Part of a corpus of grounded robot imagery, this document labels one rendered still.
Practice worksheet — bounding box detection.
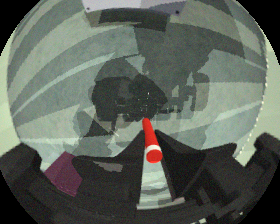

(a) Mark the red peg with white band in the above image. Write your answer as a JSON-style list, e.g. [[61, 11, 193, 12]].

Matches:
[[143, 119, 163, 164]]

